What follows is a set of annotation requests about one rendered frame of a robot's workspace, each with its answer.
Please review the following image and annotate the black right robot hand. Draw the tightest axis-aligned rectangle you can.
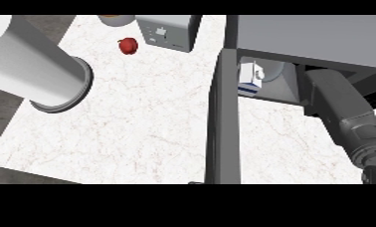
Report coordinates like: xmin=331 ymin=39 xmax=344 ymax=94
xmin=360 ymin=165 xmax=376 ymax=185

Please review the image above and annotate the dark grey microwave door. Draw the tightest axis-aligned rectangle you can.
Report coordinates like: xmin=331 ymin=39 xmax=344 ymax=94
xmin=202 ymin=48 xmax=242 ymax=185

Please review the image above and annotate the white blue milk carton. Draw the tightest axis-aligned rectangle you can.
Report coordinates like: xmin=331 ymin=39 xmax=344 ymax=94
xmin=236 ymin=62 xmax=266 ymax=98

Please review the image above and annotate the grey microwave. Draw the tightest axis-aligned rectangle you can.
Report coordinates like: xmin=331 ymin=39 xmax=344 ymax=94
xmin=223 ymin=15 xmax=376 ymax=116

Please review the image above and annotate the grey toaster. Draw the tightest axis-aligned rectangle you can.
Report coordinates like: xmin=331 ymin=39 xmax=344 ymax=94
xmin=134 ymin=15 xmax=204 ymax=53

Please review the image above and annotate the red apple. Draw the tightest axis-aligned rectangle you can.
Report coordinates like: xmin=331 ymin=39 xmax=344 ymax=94
xmin=117 ymin=37 xmax=140 ymax=56

